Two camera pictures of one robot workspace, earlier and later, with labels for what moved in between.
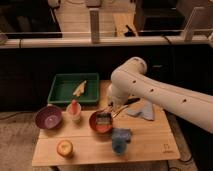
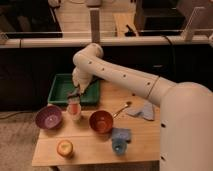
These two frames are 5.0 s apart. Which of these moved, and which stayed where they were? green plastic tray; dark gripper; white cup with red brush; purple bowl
Moved: dark gripper
Stayed: purple bowl; white cup with red brush; green plastic tray
